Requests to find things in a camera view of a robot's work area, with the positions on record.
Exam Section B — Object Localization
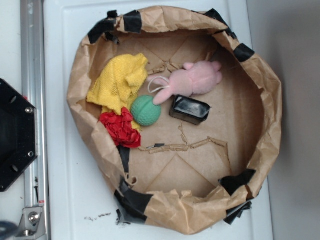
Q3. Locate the metal corner bracket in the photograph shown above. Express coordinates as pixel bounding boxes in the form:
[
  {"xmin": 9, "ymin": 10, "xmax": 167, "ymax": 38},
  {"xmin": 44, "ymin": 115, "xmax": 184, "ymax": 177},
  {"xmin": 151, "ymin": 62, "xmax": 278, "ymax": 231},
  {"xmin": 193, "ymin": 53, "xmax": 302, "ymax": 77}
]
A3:
[{"xmin": 14, "ymin": 206, "xmax": 47, "ymax": 240}]

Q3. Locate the aluminium extrusion rail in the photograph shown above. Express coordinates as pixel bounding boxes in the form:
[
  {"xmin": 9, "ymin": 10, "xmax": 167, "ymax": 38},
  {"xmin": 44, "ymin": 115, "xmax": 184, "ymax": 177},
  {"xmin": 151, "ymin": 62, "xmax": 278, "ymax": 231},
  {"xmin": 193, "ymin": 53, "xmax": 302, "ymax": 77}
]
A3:
[{"xmin": 20, "ymin": 0, "xmax": 52, "ymax": 240}]

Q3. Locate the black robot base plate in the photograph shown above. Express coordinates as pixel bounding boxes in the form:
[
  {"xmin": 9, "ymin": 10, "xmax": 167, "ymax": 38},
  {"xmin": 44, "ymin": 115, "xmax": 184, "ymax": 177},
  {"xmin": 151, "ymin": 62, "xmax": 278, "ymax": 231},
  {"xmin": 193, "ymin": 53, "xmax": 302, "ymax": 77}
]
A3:
[{"xmin": 0, "ymin": 79, "xmax": 37, "ymax": 192}]

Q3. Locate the white plastic tray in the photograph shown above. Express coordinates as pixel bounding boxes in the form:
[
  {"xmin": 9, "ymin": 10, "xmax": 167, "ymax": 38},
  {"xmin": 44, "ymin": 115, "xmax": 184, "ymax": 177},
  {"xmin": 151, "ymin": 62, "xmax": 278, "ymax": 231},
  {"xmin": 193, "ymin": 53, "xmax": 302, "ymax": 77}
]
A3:
[{"xmin": 42, "ymin": 0, "xmax": 275, "ymax": 240}]

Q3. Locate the green dimpled ball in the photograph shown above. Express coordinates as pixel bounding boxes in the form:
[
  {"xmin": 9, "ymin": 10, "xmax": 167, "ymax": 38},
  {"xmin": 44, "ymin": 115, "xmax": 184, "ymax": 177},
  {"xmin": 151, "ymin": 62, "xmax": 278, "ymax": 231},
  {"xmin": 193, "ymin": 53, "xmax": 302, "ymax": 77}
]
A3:
[{"xmin": 130, "ymin": 95, "xmax": 162, "ymax": 127}]

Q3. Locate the black rectangular box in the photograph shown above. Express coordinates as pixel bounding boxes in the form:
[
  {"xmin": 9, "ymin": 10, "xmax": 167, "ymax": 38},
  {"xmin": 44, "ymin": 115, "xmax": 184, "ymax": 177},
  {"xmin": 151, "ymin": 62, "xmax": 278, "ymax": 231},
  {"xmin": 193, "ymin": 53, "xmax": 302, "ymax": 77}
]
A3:
[{"xmin": 169, "ymin": 95, "xmax": 211, "ymax": 125}]

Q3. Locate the red crumpled paper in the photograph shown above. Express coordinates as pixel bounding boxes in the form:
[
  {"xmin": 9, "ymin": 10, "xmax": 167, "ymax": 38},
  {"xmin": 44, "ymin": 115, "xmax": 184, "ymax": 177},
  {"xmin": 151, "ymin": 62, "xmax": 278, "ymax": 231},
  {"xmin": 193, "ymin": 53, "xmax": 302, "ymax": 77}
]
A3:
[{"xmin": 99, "ymin": 107, "xmax": 141, "ymax": 148}]

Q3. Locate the pink plush bunny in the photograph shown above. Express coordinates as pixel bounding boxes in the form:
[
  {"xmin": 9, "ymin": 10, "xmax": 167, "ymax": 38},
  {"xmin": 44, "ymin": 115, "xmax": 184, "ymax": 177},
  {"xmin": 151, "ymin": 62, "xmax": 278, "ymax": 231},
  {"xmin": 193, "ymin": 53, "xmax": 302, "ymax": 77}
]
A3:
[{"xmin": 147, "ymin": 61, "xmax": 223, "ymax": 105}]

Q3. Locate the yellow knitted cloth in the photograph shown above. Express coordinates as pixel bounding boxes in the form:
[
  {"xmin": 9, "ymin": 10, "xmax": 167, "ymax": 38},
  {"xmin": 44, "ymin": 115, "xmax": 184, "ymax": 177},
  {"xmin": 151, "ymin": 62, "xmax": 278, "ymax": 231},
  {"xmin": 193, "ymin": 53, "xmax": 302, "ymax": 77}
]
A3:
[{"xmin": 86, "ymin": 53, "xmax": 148, "ymax": 116}]

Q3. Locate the brown paper bag bin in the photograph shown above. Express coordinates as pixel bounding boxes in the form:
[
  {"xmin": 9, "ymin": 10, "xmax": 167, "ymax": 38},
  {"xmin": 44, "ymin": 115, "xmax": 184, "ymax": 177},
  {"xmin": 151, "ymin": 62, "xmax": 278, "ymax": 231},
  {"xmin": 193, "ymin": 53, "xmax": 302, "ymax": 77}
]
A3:
[{"xmin": 67, "ymin": 6, "xmax": 282, "ymax": 235}]

